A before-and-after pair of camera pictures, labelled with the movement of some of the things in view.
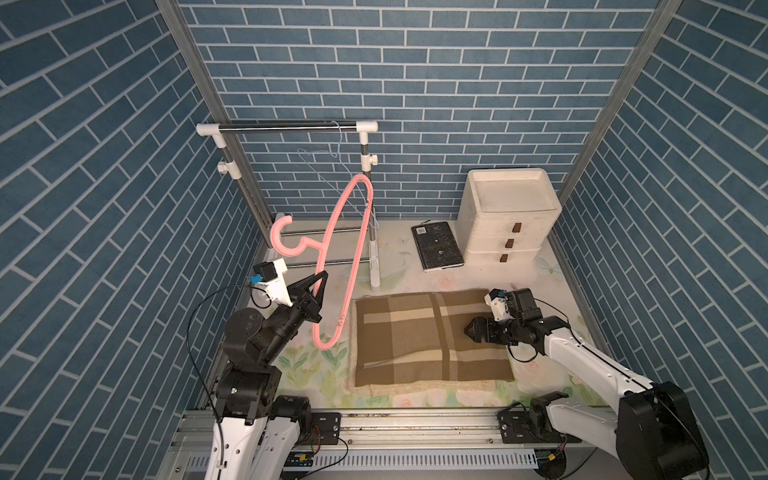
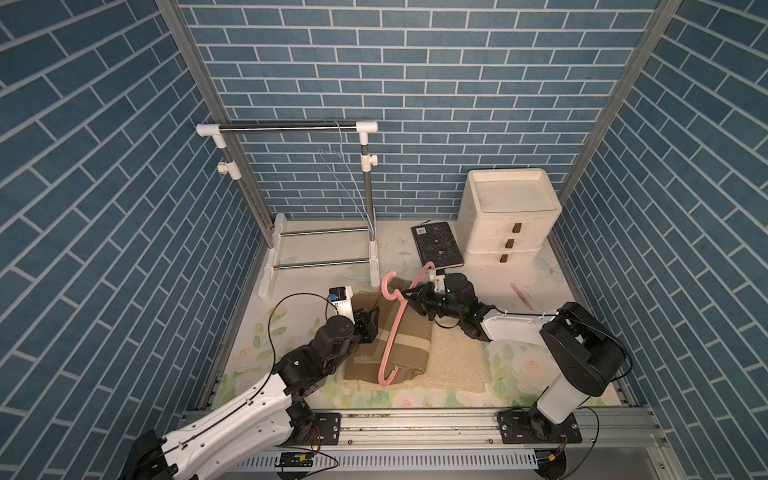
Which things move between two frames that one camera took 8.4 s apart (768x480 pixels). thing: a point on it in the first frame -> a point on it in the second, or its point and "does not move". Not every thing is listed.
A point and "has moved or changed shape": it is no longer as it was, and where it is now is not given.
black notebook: [437, 246] does not move
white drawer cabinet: [505, 216] does not move
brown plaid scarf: [420, 338] has moved or changed shape
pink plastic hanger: [322, 248] -> [391, 371]
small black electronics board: [300, 459] does not move
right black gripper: [487, 334] -> [420, 301]
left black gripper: [305, 304] -> [363, 323]
